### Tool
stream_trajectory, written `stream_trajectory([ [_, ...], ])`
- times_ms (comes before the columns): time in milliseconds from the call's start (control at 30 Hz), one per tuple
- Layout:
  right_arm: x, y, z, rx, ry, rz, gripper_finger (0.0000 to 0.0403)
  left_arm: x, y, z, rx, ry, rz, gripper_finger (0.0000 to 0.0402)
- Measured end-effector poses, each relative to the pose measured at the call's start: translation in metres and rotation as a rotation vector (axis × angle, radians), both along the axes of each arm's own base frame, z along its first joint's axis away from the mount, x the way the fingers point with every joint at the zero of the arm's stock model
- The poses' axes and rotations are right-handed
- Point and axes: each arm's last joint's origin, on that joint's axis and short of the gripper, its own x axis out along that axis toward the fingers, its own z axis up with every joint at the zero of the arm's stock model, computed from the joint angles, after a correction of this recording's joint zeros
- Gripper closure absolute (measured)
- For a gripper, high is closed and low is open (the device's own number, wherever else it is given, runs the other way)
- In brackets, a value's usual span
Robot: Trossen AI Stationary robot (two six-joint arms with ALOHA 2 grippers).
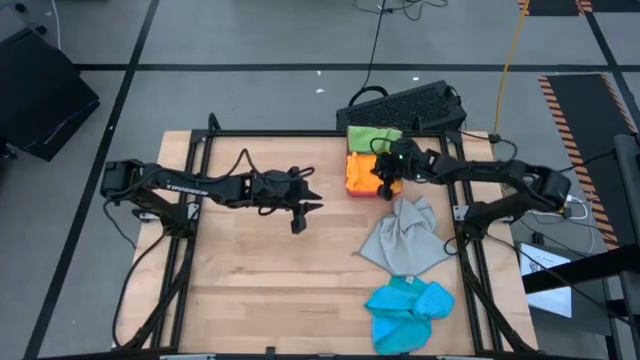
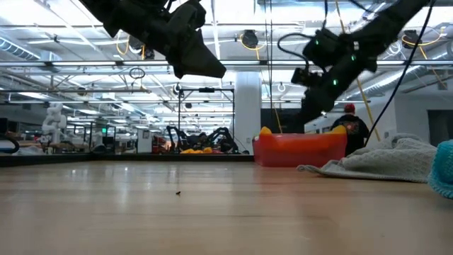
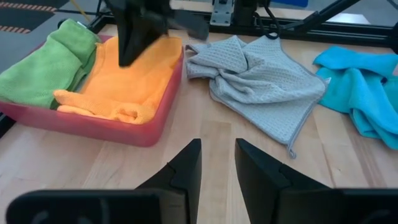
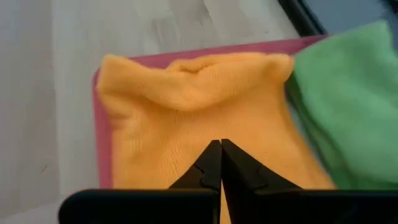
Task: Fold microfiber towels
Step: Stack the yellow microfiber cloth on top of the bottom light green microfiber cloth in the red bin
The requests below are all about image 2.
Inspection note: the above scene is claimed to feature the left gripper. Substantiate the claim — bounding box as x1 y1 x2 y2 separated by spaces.
137 0 227 80

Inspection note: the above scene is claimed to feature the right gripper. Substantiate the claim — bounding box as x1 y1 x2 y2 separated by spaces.
294 59 359 134

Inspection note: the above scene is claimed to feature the grey microfiber towel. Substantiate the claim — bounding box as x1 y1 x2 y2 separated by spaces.
296 132 439 184

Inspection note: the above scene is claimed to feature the blue microfiber towel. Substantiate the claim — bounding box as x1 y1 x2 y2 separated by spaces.
427 139 453 199

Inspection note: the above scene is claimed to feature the black monitor screen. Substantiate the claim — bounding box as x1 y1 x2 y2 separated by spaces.
260 108 306 135

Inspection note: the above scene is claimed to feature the red plastic bin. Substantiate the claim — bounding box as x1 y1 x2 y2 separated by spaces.
252 126 348 168

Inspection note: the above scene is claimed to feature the person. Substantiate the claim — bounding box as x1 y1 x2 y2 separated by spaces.
331 103 371 157

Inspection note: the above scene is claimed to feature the white building column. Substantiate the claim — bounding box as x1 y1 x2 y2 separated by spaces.
234 70 263 154

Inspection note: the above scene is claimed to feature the yellow toy pile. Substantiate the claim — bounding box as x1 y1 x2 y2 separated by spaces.
180 147 214 155

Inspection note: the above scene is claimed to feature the white cabinet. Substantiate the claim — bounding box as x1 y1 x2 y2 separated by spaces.
137 127 153 154

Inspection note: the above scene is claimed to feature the black background gantry frame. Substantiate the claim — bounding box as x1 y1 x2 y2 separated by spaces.
178 86 236 142

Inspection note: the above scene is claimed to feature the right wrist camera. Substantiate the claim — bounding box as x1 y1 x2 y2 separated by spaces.
290 67 313 88

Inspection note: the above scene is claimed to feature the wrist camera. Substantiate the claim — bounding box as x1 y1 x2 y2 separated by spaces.
170 0 207 31
290 67 313 88

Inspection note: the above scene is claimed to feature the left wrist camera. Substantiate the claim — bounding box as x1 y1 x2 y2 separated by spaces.
170 0 207 31

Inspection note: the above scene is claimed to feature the long yellow cable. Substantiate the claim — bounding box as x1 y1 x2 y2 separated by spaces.
355 78 382 142

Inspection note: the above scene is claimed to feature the black hanging cable loop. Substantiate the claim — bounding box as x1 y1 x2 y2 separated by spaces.
129 67 147 80

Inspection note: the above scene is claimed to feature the black right camera cable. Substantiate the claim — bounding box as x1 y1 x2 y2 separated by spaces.
277 32 313 68

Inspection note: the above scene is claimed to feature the silver air duct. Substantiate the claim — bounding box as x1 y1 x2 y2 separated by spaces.
345 45 453 102

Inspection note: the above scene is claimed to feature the ribbed ceiling air duct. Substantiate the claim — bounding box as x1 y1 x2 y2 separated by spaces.
0 37 42 62

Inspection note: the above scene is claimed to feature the black looped cable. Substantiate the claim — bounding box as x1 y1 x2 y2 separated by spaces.
0 135 21 155

